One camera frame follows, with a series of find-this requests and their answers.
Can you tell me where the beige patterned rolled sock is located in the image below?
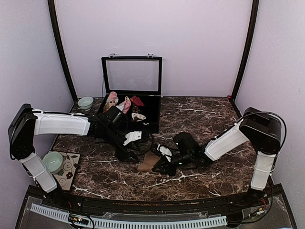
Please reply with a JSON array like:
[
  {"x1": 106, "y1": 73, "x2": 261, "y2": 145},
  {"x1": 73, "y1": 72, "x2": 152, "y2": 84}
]
[{"x1": 103, "y1": 101, "x2": 117, "y2": 113}]

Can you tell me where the tan ribbed sock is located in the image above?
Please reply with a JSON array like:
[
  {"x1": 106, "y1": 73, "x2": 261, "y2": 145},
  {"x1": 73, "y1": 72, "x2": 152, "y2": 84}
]
[{"x1": 137, "y1": 151, "x2": 161, "y2": 173}]

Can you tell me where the cream brown block sock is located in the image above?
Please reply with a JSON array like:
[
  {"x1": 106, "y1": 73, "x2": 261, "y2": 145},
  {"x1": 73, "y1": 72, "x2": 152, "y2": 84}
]
[{"x1": 132, "y1": 113, "x2": 146, "y2": 122}]

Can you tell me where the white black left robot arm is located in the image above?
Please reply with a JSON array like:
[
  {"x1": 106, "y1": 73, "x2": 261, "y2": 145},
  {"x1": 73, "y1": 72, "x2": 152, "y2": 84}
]
[{"x1": 8, "y1": 104, "x2": 142, "y2": 208}]

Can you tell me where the pink white rolled sock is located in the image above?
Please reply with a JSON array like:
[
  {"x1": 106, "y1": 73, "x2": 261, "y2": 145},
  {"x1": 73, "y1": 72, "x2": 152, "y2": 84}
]
[{"x1": 116, "y1": 96, "x2": 131, "y2": 114}]

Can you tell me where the black right frame post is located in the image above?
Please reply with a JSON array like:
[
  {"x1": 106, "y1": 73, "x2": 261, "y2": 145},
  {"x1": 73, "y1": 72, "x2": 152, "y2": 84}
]
[{"x1": 231, "y1": 0, "x2": 260, "y2": 103}]

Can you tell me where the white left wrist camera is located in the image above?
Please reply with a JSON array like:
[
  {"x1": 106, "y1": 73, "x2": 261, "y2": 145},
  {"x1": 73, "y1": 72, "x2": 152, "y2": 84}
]
[{"x1": 123, "y1": 131, "x2": 142, "y2": 146}]

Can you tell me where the brown patterned small sock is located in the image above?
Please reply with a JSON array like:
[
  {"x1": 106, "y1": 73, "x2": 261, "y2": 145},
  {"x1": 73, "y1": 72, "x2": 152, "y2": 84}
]
[{"x1": 132, "y1": 106, "x2": 140, "y2": 113}]

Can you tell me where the black box with glass lid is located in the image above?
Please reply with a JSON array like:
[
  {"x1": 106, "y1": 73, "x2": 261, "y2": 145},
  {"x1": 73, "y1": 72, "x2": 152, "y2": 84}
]
[{"x1": 97, "y1": 55, "x2": 163, "y2": 134}]

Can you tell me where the pale green bowl on mat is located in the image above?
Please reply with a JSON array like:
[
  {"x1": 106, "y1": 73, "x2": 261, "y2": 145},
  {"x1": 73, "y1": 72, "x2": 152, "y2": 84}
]
[{"x1": 42, "y1": 151, "x2": 63, "y2": 174}]

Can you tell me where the black front table rail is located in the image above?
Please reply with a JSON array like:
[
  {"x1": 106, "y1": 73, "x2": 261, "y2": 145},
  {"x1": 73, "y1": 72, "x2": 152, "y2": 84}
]
[{"x1": 26, "y1": 185, "x2": 284, "y2": 215}]

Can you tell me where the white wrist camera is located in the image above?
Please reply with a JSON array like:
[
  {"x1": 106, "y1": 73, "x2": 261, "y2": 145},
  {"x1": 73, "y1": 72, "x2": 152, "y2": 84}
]
[
  {"x1": 123, "y1": 131, "x2": 142, "y2": 146},
  {"x1": 156, "y1": 144, "x2": 173, "y2": 162}
]

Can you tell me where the dark red folded sock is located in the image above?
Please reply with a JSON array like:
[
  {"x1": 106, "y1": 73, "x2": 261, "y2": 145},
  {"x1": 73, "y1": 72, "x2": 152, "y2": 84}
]
[{"x1": 130, "y1": 95, "x2": 144, "y2": 106}]

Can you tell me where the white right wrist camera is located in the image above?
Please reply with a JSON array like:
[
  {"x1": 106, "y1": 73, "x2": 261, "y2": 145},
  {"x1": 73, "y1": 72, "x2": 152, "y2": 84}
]
[{"x1": 156, "y1": 144, "x2": 173, "y2": 162}]

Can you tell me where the pale green bowl at back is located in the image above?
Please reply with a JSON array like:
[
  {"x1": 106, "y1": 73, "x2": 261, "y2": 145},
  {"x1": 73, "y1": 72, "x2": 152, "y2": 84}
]
[{"x1": 77, "y1": 96, "x2": 94, "y2": 111}]

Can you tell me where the white slotted cable duct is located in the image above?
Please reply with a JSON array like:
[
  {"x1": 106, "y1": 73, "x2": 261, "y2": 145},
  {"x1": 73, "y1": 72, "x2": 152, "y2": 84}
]
[{"x1": 30, "y1": 203, "x2": 228, "y2": 229}]

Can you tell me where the small circuit board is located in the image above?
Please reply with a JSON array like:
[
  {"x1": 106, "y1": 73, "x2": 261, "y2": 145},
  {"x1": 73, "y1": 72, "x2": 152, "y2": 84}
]
[{"x1": 68, "y1": 215, "x2": 89, "y2": 225}]

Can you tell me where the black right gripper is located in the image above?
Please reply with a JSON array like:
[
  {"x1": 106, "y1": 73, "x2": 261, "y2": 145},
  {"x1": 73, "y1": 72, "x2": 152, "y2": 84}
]
[{"x1": 153, "y1": 152, "x2": 193, "y2": 177}]

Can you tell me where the black frame post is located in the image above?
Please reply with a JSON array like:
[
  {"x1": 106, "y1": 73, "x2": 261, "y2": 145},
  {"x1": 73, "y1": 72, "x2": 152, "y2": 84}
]
[
  {"x1": 47, "y1": 0, "x2": 78, "y2": 102},
  {"x1": 231, "y1": 0, "x2": 260, "y2": 103}
]

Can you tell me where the floral placemat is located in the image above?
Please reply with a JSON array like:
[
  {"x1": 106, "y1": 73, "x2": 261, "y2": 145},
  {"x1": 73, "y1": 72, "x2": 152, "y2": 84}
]
[{"x1": 47, "y1": 151, "x2": 81, "y2": 191}]

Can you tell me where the black left frame post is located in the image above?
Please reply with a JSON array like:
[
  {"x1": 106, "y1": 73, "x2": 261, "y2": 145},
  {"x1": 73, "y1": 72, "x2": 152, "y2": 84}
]
[{"x1": 47, "y1": 0, "x2": 78, "y2": 102}]

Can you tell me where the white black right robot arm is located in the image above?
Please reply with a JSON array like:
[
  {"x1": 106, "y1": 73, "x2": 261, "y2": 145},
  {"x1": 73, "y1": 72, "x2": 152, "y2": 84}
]
[{"x1": 152, "y1": 107, "x2": 287, "y2": 207}]

